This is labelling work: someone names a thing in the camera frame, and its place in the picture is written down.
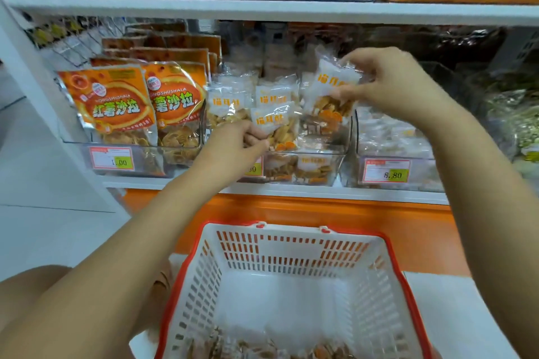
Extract person's right hand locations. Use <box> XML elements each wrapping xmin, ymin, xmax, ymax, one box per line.
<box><xmin>337</xmin><ymin>45</ymin><xmax>462</xmax><ymax>134</ymax></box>

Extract person's left hand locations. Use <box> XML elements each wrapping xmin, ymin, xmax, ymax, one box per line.
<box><xmin>189</xmin><ymin>119</ymin><xmax>271</xmax><ymax>189</ymax></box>

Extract small brown snack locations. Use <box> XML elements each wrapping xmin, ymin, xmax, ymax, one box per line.
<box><xmin>302</xmin><ymin>53</ymin><xmax>365</xmax><ymax>142</ymax></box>
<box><xmin>251</xmin><ymin>104</ymin><xmax>302</xmax><ymax>155</ymax></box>
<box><xmin>206</xmin><ymin>75</ymin><xmax>254</xmax><ymax>134</ymax></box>
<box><xmin>255</xmin><ymin>75</ymin><xmax>301</xmax><ymax>113</ymax></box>

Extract white red-rimmed shopping basket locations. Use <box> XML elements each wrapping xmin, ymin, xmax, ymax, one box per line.
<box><xmin>156</xmin><ymin>220</ymin><xmax>434</xmax><ymax>359</ymax></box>

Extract stack of orange packets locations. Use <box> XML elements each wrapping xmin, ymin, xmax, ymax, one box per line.
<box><xmin>57</xmin><ymin>22</ymin><xmax>225</xmax><ymax>155</ymax></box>

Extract white snack shelf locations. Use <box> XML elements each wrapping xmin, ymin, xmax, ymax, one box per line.
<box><xmin>0</xmin><ymin>0</ymin><xmax>539</xmax><ymax>206</ymax></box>

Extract pile of small brown snacks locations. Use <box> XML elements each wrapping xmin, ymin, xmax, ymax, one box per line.
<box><xmin>189</xmin><ymin>328</ymin><xmax>360</xmax><ymax>359</ymax></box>

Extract person's right forearm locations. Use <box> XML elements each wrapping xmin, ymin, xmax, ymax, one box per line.
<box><xmin>425</xmin><ymin>106</ymin><xmax>539</xmax><ymax>359</ymax></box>

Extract person's left forearm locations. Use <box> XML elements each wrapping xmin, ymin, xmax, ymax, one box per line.
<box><xmin>0</xmin><ymin>171</ymin><xmax>230</xmax><ymax>359</ymax></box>

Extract yellow hamster snack packets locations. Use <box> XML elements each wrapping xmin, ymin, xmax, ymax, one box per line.
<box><xmin>480</xmin><ymin>77</ymin><xmax>539</xmax><ymax>166</ymax></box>

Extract orange shelf base panel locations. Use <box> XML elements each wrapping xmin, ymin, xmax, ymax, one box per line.
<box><xmin>122</xmin><ymin>188</ymin><xmax>474</xmax><ymax>279</ymax></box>

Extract white yellow price tag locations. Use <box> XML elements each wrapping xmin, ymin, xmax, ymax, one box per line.
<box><xmin>89</xmin><ymin>146</ymin><xmax>136</xmax><ymax>172</ymax></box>
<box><xmin>244</xmin><ymin>157</ymin><xmax>266</xmax><ymax>180</ymax></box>
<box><xmin>362</xmin><ymin>158</ymin><xmax>414</xmax><ymax>186</ymax></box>

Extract white wire mesh panel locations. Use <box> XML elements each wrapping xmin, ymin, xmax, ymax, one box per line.
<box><xmin>29</xmin><ymin>18</ymin><xmax>108</xmax><ymax>71</ymax></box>

